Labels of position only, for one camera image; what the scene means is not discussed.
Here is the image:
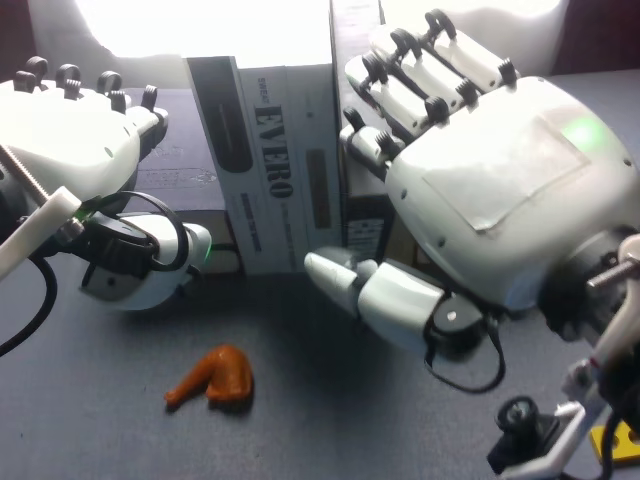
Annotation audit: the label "dark box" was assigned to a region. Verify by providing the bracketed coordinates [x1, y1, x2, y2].
[117, 87, 246, 276]

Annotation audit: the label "white Evero box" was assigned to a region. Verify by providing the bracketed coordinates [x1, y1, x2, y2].
[186, 56, 251, 276]

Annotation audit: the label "white cardboard boxes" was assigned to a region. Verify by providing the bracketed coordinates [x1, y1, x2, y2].
[328, 0, 399, 254]

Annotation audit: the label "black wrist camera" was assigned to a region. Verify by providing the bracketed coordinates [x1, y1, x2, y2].
[487, 396, 564, 475]

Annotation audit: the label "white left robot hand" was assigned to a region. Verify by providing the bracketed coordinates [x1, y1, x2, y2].
[0, 56, 212, 312]

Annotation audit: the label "brown toy chicken drumstick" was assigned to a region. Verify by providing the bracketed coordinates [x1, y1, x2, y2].
[163, 343, 255, 409]

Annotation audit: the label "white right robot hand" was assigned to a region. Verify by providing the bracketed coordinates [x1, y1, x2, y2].
[304, 9, 640, 357]

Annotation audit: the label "thin black hand cable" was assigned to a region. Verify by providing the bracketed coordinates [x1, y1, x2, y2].
[423, 307, 507, 395]

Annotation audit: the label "yellow block with holes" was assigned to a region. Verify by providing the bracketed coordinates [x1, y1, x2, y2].
[589, 423, 640, 467]

